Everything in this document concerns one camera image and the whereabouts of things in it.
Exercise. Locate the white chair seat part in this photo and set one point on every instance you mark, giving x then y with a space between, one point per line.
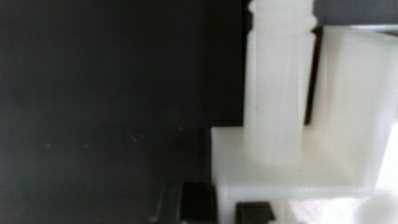
348 122

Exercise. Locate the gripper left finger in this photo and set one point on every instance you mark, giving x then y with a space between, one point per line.
186 204

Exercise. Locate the white chair leg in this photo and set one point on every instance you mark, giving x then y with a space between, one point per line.
279 58

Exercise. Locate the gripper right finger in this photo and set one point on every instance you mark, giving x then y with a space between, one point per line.
254 213

